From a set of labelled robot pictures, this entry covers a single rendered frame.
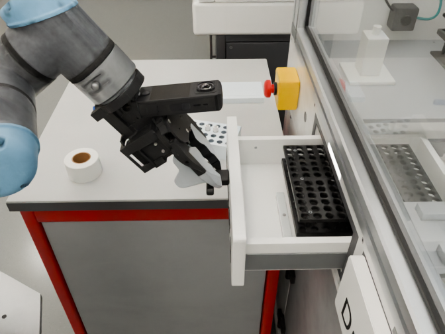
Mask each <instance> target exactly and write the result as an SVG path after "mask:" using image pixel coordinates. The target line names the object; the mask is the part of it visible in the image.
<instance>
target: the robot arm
mask: <svg viewBox="0 0 445 334"><path fill-rule="evenodd" d="M0 17H1V18H2V19H3V20H4V21H5V22H6V25H7V26H8V29H7V30H6V31H5V33H4V34H2V35H1V37H0V197H5V196H8V195H13V194H15V193H17V192H19V191H21V190H23V189H24V188H25V187H27V186H28V185H29V184H30V183H31V182H32V180H33V179H34V177H35V175H36V171H37V168H38V155H39V153H40V141H39V139H38V132H37V120H36V97H37V96H38V95H39V94H40V93H41V92H43V91H44V90H45V89H46V88H47V87H48V86H49V85H50V84H51V83H52V82H53V81H54V80H56V78H57V77H58V76H59V75H60V74H62V75H63V76H64V77H65V78H66V79H67V80H69V81H70V82H71V83H72V84H74V85H75V86H76V87H77V88H78V90H80V91H81V92H82V93H83V94H84V95H85V96H86V97H88V98H89V99H90V100H91V101H92V102H93V103H94V104H95V110H93V111H92V112H91V114H90V115H91V116H92V117H93V118H94V119H95V120H96V121H97V122H99V121H100V120H101V119H104V120H106V121H107V122H108V123H109V124H110V125H111V126H112V127H113V128H114V129H116V130H117V131H118V132H119V133H120V134H121V139H120V143H121V148H120V152H121V153H123V154H124V155H125V156H126V157H127V158H128V159H129V160H130V161H131V162H133V163H134V164H135V165H136V166H137V167H139V168H140V169H141V170H142V171H143V172H144V173H147V172H148V171H150V170H151V169H153V168H158V167H159V166H161V165H163V164H164V163H166V162H167V159H168V157H169V156H171V155H173V163H174V164H175V165H176V167H177V168H178V170H179V172H178V174H177V176H176V177H175V179H174V182H175V184H176V186H178V187H179V188H187V187H190V186H194V185H197V184H202V183H207V184H209V185H211V186H213V187H215V188H221V187H222V182H221V175H220V174H219V173H218V172H216V171H215V170H214V168H215V169H216V170H222V168H221V160H220V158H219V157H218V155H217V154H216V152H215V150H214V148H213V147H212V145H211V144H210V142H209V141H208V140H207V138H206V136H205V135H204V133H203V132H202V130H201V129H200V128H199V127H198V125H197V124H196V122H195V121H194V120H193V119H192V118H191V117H190V116H189V115H188V114H187V113H201V112H210V111H220V110H221V109H222V107H223V88H222V84H221V82H220V81H219V80H210V81H202V82H189V83H175V84H167V85H153V86H146V87H141V86H142V84H143V82H144V76H143V75H142V73H141V72H140V71H139V70H138V69H137V68H136V65H135V63H134V62H133V61H132V60H131V59H130V58H129V57H128V56H127V55H126V54H125V53H124V52H123V51H122V50H121V49H120V48H119V47H118V46H117V44H116V43H114V42H113V41H112V40H111V39H110V38H109V37H108V35H107V34H106V33H105V32H104V31H103V30H102V29H101V28H100V27H99V25H98V24H97V23H96V22H95V21H94V20H93V19H92V18H91V17H90V16H89V15H88V14H87V13H86V12H85V11H84V10H83V9H82V8H81V7H80V5H79V4H78V1H77V0H9V1H8V2H7V3H6V4H5V5H4V6H3V7H2V8H1V10H0ZM127 139H129V140H128V141H127V142H126V140H127ZM125 142H126V146H125ZM131 154H132V155H133V156H134V157H135V158H136V159H138V160H139V161H140V162H141V163H142V164H143V166H141V165H139V163H137V161H136V160H134V159H133V158H132V157H131V156H130V155H131ZM205 158H206V159H207V160H208V161H209V162H210V163H208V162H207V161H206V160H205ZM213 167H214V168H213Z"/></svg>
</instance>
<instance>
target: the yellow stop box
mask: <svg viewBox="0 0 445 334"><path fill-rule="evenodd" d="M273 84H274V93H273V95H274V97H275V102H276V107H277V109H278V110H296V109H297V103H298V98H299V88H300V81H299V77H298V75H297V71H296V69H295V68H294V67H283V68H276V71H275V82H274V83H273Z"/></svg>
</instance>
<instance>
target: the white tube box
mask: <svg viewBox="0 0 445 334"><path fill-rule="evenodd" d="M193 120H194V121H195V122H196V124H197V125H198V127H199V128H200V129H201V130H202V132H203V133H204V135H205V136H206V138H207V140H208V141H209V142H210V144H211V145H212V147H213V148H214V150H215V152H216V154H217V155H218V157H219V158H220V159H221V160H226V124H223V123H214V122H209V121H200V120H195V119H193ZM206 124H208V125H210V131H205V125H206ZM215 125H217V126H218V127H219V131H218V132H217V133H214V132H213V126H215ZM237 128H238V136H239V137H241V126H237Z"/></svg>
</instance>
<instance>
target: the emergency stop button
mask: <svg viewBox="0 0 445 334"><path fill-rule="evenodd" d="M271 93H274V84H271V80H266V81H265V82H264V96H265V97H266V98H270V97H271Z"/></svg>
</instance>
